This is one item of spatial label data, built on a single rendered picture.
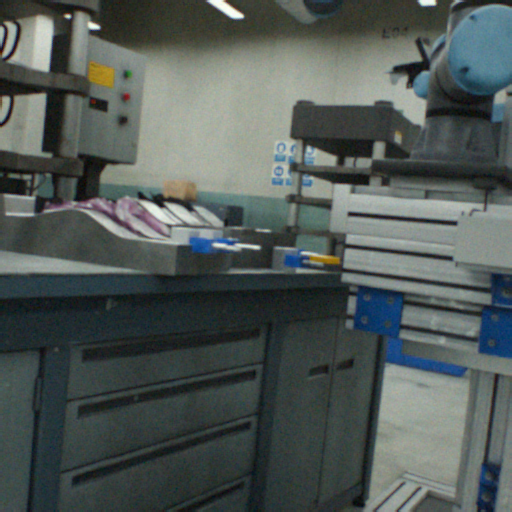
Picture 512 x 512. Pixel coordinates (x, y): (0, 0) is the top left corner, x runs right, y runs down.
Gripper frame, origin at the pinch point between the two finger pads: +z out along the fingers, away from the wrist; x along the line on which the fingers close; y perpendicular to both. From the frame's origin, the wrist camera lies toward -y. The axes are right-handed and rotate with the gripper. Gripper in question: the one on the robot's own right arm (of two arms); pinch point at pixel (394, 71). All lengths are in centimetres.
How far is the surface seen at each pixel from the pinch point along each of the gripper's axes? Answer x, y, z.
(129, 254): -113, 48, -48
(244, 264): -80, 54, -33
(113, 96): -76, 6, 58
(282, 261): -71, 54, -36
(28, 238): -126, 46, -31
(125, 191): 206, 54, 797
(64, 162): -100, 30, 36
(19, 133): 46, -33, 786
